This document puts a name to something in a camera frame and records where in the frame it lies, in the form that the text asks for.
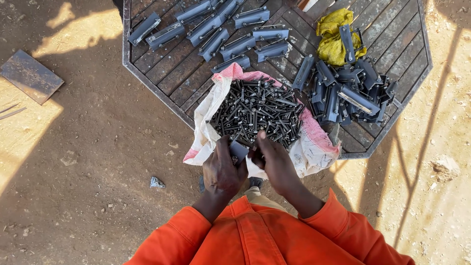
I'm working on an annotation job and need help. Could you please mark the person's left hand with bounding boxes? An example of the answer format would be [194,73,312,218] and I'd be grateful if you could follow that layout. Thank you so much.
[202,135,249,201]

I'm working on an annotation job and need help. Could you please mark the octagonal metal slatted table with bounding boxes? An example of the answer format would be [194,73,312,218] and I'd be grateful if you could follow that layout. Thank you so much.
[122,0,433,160]

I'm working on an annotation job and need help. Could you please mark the flat rusty metal plate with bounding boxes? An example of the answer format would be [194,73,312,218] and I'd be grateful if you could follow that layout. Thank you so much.
[0,50,65,106]

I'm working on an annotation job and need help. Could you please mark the pile of loose grey brackets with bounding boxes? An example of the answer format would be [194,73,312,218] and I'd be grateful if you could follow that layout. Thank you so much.
[292,54,400,128]

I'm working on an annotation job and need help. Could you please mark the dark steel bolt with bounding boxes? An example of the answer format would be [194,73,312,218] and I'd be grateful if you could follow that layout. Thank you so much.
[235,138,258,150]

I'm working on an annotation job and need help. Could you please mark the row of assembled grey brackets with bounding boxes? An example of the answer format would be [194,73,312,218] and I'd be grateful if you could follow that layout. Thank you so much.
[127,0,290,73]

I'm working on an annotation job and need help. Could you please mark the person's right hand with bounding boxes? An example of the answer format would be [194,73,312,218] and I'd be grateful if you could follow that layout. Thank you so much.
[247,131,296,196]

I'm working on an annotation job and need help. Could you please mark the yellow cloth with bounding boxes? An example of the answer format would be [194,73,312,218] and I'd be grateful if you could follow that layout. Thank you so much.
[316,8,367,67]

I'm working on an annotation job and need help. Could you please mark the orange work jacket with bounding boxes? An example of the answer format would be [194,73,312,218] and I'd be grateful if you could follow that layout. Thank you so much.
[123,188,416,265]

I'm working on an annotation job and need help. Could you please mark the heap of dark bolts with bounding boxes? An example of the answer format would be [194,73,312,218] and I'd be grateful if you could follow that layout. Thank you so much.
[210,77,306,149]

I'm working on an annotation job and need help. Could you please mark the white and red woven sack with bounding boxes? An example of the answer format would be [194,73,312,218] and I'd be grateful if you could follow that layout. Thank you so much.
[183,63,342,180]

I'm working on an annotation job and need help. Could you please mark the grey metal bracket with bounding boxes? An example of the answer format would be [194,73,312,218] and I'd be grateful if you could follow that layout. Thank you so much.
[228,138,250,166]
[339,24,366,65]

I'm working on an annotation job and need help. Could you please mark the pale stone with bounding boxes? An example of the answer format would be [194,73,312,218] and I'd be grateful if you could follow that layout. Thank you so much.
[430,155,461,183]

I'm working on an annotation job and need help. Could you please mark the beige trousers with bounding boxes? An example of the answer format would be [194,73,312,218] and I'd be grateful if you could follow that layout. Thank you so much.
[244,186,289,214]

